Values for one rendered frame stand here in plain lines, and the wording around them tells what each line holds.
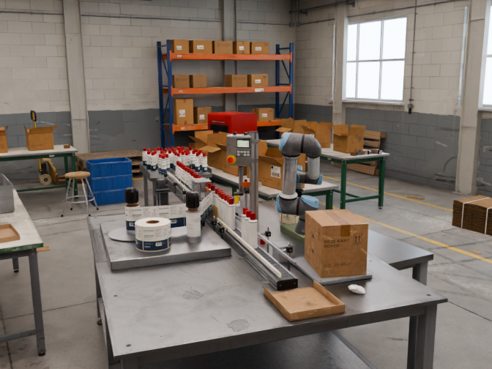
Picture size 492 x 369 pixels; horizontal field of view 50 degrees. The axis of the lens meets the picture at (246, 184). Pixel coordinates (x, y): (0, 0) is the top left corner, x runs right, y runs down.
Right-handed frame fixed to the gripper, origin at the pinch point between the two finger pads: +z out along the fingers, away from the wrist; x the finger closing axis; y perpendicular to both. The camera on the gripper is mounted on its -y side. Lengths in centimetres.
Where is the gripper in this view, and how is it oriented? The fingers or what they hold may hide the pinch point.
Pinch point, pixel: (293, 215)
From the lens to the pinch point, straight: 369.5
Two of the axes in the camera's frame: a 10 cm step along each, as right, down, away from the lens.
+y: 5.8, 1.6, -8.0
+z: 0.1, 9.8, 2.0
